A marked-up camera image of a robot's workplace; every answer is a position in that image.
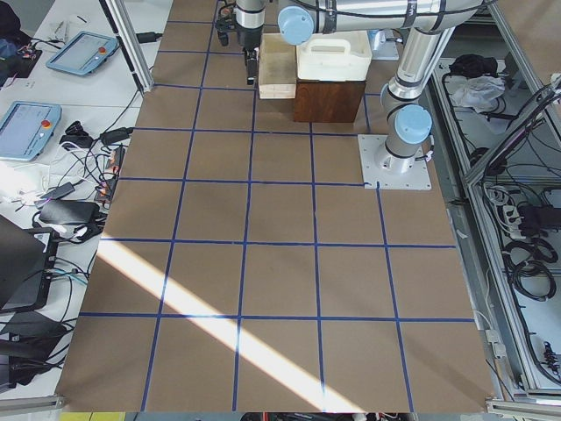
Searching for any blue teach pendant lower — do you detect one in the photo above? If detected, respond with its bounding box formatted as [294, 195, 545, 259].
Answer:
[1, 101, 62, 161]

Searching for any crumpled white cloth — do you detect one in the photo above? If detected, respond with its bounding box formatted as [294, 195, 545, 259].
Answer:
[451, 75, 505, 113]

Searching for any blue teach pendant upper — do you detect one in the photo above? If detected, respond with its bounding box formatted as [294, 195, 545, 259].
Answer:
[46, 31, 119, 76]

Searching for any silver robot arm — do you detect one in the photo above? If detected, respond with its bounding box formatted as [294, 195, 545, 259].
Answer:
[277, 0, 489, 174]
[234, 0, 266, 85]

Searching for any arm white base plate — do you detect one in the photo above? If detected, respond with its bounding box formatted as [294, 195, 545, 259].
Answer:
[358, 134, 432, 190]

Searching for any dark brown wooden cabinet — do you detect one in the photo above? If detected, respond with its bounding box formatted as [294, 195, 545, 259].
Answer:
[293, 79, 366, 123]

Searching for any white plastic bin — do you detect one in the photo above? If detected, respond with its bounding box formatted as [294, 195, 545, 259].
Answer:
[296, 31, 372, 82]

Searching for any aluminium frame post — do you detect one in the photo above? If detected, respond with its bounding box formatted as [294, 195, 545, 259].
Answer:
[99, 0, 154, 95]

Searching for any wooden drawer with white handle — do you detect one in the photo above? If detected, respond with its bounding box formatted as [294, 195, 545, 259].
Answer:
[258, 33, 297, 100]

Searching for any blue teach pendant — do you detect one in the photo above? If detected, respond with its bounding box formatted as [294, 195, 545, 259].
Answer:
[46, 31, 119, 76]
[1, 101, 62, 161]

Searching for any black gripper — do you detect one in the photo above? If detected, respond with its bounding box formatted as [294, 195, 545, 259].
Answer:
[243, 47, 259, 85]

